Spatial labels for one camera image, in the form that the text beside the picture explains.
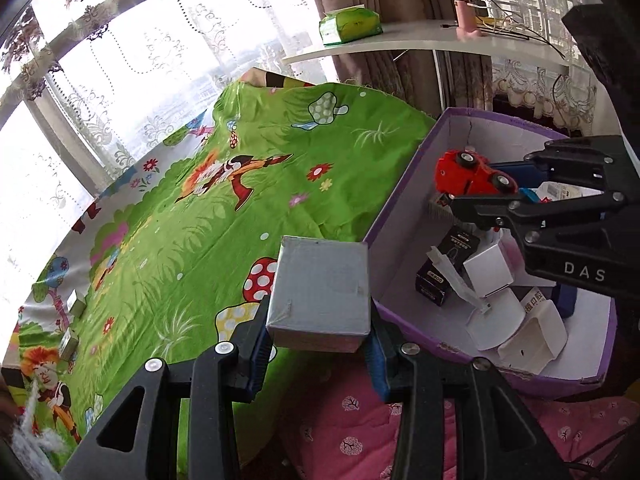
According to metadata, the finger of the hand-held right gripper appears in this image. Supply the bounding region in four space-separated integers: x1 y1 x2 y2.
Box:
492 135 640 196
450 187 631 234

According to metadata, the green cartoon printed sheet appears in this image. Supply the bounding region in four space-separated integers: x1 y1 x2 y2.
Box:
0 77 441 466

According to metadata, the white plastic bracket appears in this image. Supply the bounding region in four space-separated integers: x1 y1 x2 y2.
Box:
429 245 526 352

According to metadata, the black box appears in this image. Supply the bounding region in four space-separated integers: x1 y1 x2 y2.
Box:
415 227 481 308

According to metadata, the white and gold box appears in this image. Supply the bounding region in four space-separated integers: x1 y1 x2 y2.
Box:
517 287 551 318

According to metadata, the long white barcode box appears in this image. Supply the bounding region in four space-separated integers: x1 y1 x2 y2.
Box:
537 180 601 202

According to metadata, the white rounded box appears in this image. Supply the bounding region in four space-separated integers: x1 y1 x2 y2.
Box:
497 302 568 376

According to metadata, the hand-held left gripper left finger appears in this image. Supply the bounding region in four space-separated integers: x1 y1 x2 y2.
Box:
59 300 275 480

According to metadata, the plain white box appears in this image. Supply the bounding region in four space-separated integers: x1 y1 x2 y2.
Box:
462 240 516 298

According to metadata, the white lace curtain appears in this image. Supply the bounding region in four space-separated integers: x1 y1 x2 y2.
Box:
0 0 351 241

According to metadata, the white shelf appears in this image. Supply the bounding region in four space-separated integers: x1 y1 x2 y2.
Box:
282 32 573 76

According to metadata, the grey box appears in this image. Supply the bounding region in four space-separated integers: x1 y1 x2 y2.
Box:
266 235 372 353

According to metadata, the pink quilt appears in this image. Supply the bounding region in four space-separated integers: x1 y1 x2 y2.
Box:
240 355 640 480

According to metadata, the red toy truck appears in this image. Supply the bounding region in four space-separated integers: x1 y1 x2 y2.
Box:
432 149 538 204

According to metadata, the purple cardboard box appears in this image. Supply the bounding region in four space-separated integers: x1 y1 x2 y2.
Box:
362 106 621 401

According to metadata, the lace valance curtain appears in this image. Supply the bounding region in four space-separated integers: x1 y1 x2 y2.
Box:
492 0 601 131

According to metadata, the beige box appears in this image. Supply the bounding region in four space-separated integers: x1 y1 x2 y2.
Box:
59 330 81 363

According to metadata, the green tissue pack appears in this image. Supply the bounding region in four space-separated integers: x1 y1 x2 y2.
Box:
319 5 383 47

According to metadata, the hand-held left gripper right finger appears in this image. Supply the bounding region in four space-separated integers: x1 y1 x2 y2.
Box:
362 305 571 480

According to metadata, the black cable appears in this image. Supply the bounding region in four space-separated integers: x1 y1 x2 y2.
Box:
440 22 568 61

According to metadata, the white fluffy tuft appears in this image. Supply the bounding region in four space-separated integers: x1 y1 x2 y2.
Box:
10 385 68 466

